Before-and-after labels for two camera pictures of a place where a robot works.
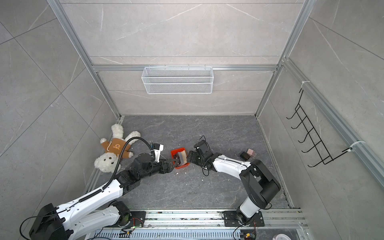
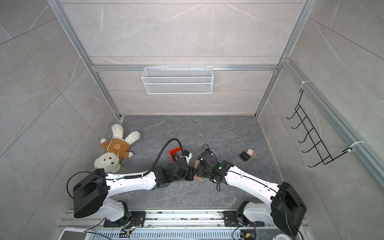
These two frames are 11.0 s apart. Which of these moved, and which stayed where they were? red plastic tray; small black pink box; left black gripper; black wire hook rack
Moved: left black gripper
Stayed: red plastic tray; black wire hook rack; small black pink box
